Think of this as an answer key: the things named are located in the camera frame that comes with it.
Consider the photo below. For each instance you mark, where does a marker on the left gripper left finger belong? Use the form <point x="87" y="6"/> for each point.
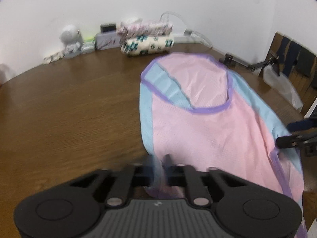
<point x="144" y="172"/>

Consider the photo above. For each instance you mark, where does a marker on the white power strip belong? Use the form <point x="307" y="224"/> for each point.
<point x="182" y="39"/>

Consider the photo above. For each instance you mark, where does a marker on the grey tin box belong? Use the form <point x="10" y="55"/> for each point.
<point x="107" y="40"/>

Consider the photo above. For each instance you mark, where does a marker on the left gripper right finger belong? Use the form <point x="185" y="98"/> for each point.
<point x="174" y="174"/>

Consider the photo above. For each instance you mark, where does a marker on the white small clips row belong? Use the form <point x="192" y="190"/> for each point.
<point x="52" y="58"/>

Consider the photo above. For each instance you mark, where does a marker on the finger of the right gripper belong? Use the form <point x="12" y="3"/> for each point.
<point x="296" y="141"/>
<point x="302" y="125"/>

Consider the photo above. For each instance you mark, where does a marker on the pink and blue mesh garment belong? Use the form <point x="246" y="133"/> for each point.
<point x="211" y="122"/>

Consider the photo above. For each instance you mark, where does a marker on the pink floral folded cloth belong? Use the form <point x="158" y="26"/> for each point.
<point x="137" y="27"/>

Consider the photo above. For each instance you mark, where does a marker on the white astronaut figurine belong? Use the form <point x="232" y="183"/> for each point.
<point x="72" y="40"/>

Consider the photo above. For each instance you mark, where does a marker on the green small box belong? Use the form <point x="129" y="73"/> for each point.
<point x="89" y="45"/>

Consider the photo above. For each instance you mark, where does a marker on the wooden chair with clothes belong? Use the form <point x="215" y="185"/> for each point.
<point x="294" y="74"/>

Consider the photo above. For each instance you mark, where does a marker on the small black box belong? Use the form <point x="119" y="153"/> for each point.
<point x="108" y="27"/>

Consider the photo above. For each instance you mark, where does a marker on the cream floral folded cloth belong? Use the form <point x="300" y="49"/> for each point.
<point x="145" y="45"/>

